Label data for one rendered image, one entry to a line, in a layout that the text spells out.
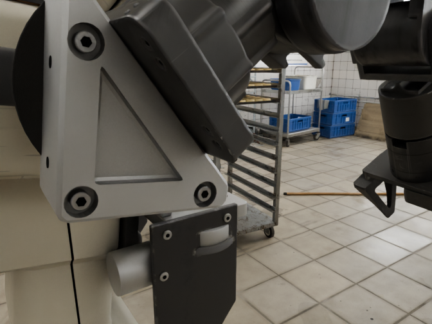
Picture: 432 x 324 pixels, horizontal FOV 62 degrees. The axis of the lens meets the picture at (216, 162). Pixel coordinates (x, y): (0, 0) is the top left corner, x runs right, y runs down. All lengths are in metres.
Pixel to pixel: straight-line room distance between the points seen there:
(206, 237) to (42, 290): 0.17
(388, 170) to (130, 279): 0.31
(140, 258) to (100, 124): 0.21
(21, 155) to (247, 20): 0.18
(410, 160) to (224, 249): 0.22
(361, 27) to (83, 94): 0.17
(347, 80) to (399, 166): 6.45
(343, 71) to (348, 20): 6.68
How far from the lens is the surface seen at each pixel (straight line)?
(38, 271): 0.40
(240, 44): 0.20
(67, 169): 0.18
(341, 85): 6.94
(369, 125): 6.34
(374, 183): 0.50
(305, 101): 6.60
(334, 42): 0.24
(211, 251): 0.38
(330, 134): 6.05
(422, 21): 0.35
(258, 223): 2.46
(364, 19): 0.26
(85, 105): 0.18
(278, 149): 2.32
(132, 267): 0.37
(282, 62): 0.30
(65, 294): 0.42
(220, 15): 0.19
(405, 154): 0.42
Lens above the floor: 1.19
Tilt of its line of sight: 16 degrees down
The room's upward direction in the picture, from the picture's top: straight up
